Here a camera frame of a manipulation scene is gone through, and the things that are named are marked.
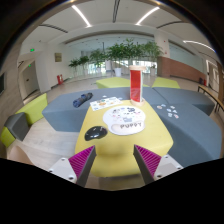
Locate dark wall screen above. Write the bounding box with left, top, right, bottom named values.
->
left=0, top=72, right=6, bottom=96

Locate group of ceiling lights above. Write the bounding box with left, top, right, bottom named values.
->
left=39, top=3, right=218, bottom=54

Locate black computer mouse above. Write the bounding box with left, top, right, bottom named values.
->
left=84, top=125, right=109, bottom=142

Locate grey upholstered bench seat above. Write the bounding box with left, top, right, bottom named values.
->
left=151, top=101, right=223, bottom=168
left=41, top=86, right=159, bottom=133
left=152, top=87, right=216, bottom=117

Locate group of potted plants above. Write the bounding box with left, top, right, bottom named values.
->
left=68, top=38, right=164, bottom=78

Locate dark grey upholstered seat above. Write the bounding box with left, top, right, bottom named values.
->
left=3, top=112, right=30, bottom=142

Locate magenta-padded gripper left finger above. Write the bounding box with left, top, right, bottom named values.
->
left=48, top=144, right=97, bottom=188

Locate lime green upholstered seat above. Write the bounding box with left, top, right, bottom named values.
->
left=95, top=76, right=150, bottom=90
left=151, top=76, right=181, bottom=90
left=0, top=126, right=16, bottom=148
left=15, top=92, right=49, bottom=126

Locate white printed mouse pad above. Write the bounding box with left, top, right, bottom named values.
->
left=102, top=105, right=147, bottom=136

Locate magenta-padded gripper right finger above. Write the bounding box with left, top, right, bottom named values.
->
left=132, top=144, right=184, bottom=186

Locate red fire extinguisher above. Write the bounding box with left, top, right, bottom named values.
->
left=56, top=73, right=64, bottom=86

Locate group of small stickers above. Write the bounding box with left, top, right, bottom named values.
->
left=156, top=103, right=180, bottom=120

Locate white sticker sheet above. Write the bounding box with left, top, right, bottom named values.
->
left=89, top=96, right=124, bottom=112

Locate folded dark blue umbrella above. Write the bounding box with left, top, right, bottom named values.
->
left=72, top=92, right=94, bottom=109

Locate dark wooden chair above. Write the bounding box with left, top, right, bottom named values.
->
left=197, top=83, right=224, bottom=113

